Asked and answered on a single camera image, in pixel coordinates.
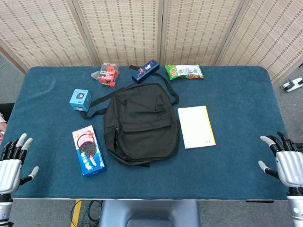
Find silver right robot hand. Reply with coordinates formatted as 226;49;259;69
258;131;303;189

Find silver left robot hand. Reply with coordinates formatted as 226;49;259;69
0;133;40;195

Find white and yellow notebook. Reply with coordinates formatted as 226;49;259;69
177;105;216;149

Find black backpack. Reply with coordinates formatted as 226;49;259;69
80;72;181;167

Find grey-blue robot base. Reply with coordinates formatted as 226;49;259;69
98;200;201;227

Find blue table cloth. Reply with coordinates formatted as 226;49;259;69
0;65;288;201

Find black chair seat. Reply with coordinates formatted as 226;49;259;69
0;103;15;123

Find blue oreo cookie box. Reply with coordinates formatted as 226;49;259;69
72;125;107;177

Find white power strip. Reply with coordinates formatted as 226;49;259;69
281;77;303;92

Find light blue cube box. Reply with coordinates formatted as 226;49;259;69
69;89;93;112

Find red snack packet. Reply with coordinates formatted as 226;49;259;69
99;61;120;88

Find green snack bag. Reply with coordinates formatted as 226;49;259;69
165;64;205;81

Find dark blue long box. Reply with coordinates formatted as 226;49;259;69
129;59;160;84

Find woven folding screen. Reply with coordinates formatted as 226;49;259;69
0;0;303;82

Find black floor cables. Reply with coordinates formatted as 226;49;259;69
71;200;103;227

